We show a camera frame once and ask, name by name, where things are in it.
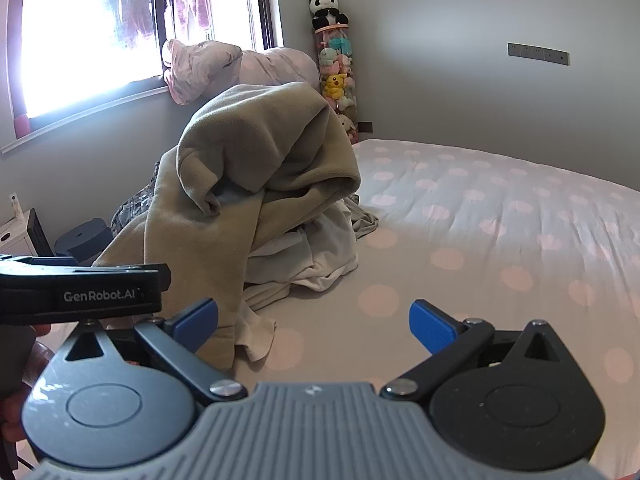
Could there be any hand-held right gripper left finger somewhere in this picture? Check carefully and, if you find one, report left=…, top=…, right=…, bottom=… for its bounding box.
left=47, top=297, right=248, bottom=403

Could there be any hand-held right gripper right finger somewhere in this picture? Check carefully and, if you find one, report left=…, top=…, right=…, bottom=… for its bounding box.
left=380, top=300, right=583, bottom=403

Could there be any beige fleece hoodie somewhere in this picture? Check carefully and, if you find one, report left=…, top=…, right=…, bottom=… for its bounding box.
left=92, top=82, right=362, bottom=371

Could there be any person's left hand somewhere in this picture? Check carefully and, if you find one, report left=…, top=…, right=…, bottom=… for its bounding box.
left=0, top=324, right=53, bottom=443

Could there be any dark blue round stool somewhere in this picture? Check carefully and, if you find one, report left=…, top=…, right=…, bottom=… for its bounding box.
left=54, top=218, right=112, bottom=266

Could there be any dark patterned garment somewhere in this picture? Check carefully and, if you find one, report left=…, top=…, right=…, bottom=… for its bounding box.
left=110, top=160, right=163, bottom=242

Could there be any white cabinet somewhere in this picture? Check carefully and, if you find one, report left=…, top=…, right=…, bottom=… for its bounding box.
left=0, top=217, right=36, bottom=257

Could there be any bed with pink dotted sheet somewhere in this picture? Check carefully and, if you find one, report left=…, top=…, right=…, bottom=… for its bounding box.
left=47, top=137, right=640, bottom=480

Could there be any cream white garment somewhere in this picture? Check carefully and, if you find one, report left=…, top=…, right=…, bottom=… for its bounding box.
left=235, top=205, right=361, bottom=363

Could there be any grey cloth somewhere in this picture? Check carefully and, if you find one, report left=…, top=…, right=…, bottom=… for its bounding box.
left=344, top=192, right=380, bottom=239

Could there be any pink white quilt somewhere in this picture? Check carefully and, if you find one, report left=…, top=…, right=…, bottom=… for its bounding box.
left=162, top=39, right=321, bottom=106

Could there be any window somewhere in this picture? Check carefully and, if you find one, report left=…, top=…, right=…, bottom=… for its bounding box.
left=7, top=0, right=286, bottom=137

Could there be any clear tube of plush toys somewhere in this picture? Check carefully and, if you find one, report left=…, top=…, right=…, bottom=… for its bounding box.
left=314, top=24, right=360, bottom=144

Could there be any panda plush toy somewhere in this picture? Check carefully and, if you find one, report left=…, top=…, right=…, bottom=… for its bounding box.
left=308, top=0, right=350, bottom=31

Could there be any grey wall switch panel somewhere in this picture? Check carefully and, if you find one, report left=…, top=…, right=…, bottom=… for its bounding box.
left=507, top=42, right=571, bottom=66

